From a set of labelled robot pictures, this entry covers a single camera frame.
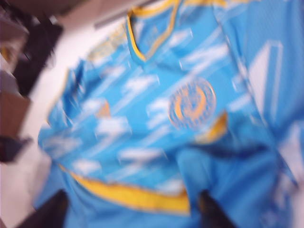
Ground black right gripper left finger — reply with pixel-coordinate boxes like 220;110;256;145
28;189;70;228

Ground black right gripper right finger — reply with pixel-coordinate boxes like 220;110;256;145
198;189;231;228

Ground light blue soccer jersey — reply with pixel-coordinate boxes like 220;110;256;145
33;0;304;228

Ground brown cardboard box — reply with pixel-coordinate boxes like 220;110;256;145
0;91;32;140

